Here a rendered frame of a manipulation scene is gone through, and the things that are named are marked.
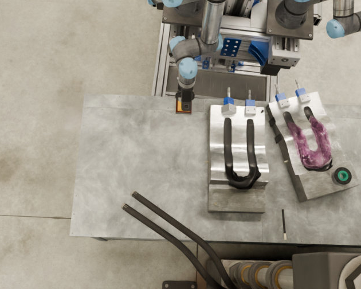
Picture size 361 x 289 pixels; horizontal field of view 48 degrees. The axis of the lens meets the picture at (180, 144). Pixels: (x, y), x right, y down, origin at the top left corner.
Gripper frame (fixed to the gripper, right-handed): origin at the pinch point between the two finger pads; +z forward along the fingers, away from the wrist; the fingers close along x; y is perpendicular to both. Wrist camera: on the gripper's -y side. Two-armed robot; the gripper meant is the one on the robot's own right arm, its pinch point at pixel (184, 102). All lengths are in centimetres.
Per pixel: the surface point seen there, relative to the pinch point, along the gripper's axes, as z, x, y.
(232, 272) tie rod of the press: 2, -24, -78
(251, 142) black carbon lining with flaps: -2.9, -32.4, -19.7
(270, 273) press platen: -69, -22, -77
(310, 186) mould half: -6, -58, -40
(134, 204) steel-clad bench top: 5, 22, -50
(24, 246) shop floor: 85, 95, -68
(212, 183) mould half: -3.2, -13.8, -39.9
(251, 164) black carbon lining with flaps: -6.8, -31.1, -31.5
